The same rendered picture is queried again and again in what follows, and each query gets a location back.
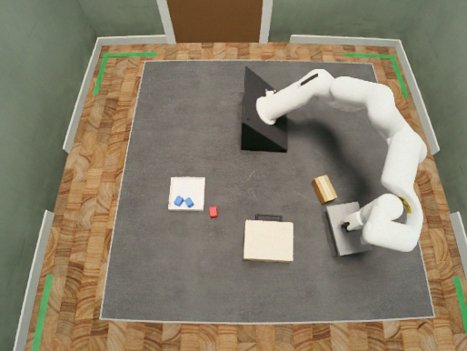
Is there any brown cardboard box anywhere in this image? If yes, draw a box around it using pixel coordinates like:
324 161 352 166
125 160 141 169
312 175 337 205

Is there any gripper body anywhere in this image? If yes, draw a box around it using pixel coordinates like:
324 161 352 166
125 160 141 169
343 210 364 230

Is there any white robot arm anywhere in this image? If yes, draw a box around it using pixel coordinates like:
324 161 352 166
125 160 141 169
256 69 427 252

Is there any small blue block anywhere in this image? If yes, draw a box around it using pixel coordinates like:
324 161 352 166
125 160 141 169
174 196 184 207
184 196 194 208

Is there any small red block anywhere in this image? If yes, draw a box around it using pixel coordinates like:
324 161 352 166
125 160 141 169
209 206 218 218

